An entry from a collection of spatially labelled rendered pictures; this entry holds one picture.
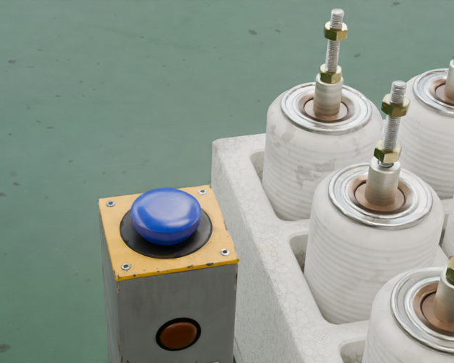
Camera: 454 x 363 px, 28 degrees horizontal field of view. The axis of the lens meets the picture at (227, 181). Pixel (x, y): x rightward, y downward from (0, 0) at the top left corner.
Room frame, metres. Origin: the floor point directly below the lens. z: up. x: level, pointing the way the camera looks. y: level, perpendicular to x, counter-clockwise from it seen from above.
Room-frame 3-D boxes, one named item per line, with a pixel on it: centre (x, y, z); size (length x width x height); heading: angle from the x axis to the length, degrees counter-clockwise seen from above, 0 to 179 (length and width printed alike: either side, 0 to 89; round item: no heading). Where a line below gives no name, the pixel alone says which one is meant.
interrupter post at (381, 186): (0.52, -0.11, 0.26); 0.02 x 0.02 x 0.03
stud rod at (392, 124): (0.52, -0.11, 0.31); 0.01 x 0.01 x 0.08
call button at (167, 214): (0.40, 0.03, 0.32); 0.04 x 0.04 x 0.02
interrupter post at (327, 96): (0.63, -0.08, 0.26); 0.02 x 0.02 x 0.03
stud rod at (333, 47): (0.63, -0.08, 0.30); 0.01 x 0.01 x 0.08
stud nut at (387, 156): (0.52, -0.11, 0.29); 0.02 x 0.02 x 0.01; 69
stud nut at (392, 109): (0.52, -0.11, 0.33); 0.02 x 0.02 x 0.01; 69
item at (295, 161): (0.63, -0.08, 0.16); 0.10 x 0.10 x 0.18
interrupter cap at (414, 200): (0.52, -0.11, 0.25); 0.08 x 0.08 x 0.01
